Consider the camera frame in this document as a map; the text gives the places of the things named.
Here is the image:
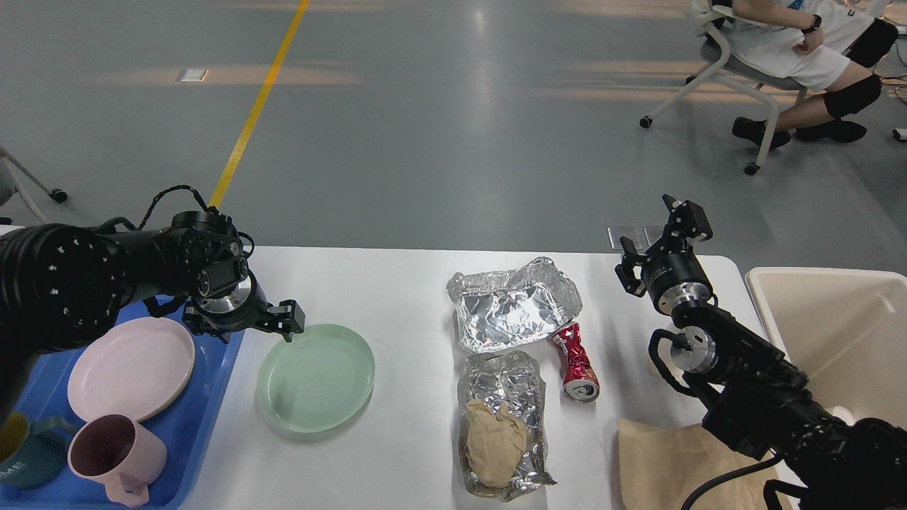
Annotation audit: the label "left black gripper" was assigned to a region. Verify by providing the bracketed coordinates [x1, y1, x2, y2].
[182, 273, 305, 344]

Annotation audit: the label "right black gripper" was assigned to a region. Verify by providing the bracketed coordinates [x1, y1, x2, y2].
[615, 194, 714, 316]

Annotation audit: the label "green plate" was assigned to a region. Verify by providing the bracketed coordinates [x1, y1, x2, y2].
[256, 324, 376, 434]

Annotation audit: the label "pink mug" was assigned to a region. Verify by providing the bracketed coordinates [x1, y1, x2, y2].
[67, 414, 168, 508]

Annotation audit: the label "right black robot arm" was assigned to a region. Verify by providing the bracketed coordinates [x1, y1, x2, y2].
[615, 194, 906, 509]

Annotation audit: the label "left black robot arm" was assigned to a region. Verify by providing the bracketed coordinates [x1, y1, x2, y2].
[1, 201, 305, 420]

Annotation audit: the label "pink plate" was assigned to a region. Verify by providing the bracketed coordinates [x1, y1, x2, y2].
[67, 317, 196, 421]

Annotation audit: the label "crushed red soda can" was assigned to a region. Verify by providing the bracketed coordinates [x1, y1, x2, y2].
[550, 322, 600, 403]

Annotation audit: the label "crumpled foil tray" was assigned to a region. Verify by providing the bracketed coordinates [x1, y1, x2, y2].
[445, 257, 583, 354]

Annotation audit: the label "white rolling chair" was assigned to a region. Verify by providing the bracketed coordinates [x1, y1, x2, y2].
[639, 1, 808, 176]

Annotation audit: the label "flat crumpled foil sheet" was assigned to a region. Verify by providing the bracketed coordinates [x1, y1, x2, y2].
[457, 351, 556, 502]

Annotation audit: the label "beige plastic bin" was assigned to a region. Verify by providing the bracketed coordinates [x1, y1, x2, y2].
[746, 267, 906, 427]

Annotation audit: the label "brown paper bag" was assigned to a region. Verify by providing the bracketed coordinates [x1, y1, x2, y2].
[616, 419, 779, 509]

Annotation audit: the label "left rolling chair leg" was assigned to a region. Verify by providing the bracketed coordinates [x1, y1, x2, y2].
[1, 147, 69, 205]

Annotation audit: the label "blue mug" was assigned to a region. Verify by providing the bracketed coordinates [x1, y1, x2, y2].
[1, 412, 78, 489]

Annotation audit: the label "crumpled brown paper ball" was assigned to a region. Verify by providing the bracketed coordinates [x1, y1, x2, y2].
[466, 398, 529, 488]

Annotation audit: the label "seated person white shorts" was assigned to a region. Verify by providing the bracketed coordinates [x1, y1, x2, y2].
[723, 1, 898, 148]

